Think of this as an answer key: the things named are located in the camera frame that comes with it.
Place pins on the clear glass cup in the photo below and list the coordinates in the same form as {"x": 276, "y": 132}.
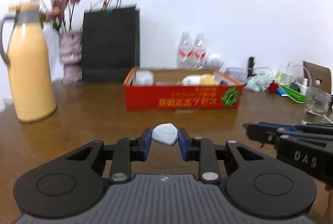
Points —
{"x": 317, "y": 101}

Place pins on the dark bottle with orange cap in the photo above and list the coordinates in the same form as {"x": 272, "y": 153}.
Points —
{"x": 251, "y": 65}

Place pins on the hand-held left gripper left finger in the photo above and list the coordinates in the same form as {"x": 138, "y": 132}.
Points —
{"x": 147, "y": 143}

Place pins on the clear red label water bottle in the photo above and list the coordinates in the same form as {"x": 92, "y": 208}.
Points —
{"x": 184, "y": 53}
{"x": 199, "y": 53}

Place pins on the wooden chair back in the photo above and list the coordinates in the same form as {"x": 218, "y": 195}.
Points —
{"x": 318, "y": 73}

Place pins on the red cardboard box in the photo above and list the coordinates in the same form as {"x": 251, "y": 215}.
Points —
{"x": 182, "y": 99}

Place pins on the yellow thermos jug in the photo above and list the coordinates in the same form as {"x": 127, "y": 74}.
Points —
{"x": 28, "y": 70}

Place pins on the purple packet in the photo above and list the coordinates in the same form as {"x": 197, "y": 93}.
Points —
{"x": 165, "y": 83}

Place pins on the white and yellow plush toy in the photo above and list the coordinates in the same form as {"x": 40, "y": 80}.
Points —
{"x": 197, "y": 80}

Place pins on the patterned flower vase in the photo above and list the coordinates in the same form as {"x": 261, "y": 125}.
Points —
{"x": 70, "y": 57}

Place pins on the red small item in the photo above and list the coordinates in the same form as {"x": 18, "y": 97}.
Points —
{"x": 273, "y": 87}

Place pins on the white rounded triangular device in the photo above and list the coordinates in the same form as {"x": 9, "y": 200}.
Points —
{"x": 165, "y": 134}

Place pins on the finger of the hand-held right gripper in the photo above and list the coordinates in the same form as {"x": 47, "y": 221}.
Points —
{"x": 307, "y": 127}
{"x": 260, "y": 134}

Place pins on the black paper bag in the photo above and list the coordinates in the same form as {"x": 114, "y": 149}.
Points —
{"x": 110, "y": 47}

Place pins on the green flat item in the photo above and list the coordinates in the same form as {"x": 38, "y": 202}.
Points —
{"x": 294, "y": 94}

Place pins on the pale green plastic bag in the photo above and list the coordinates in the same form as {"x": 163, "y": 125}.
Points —
{"x": 258, "y": 82}

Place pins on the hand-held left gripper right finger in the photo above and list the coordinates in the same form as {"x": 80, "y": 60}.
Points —
{"x": 183, "y": 143}

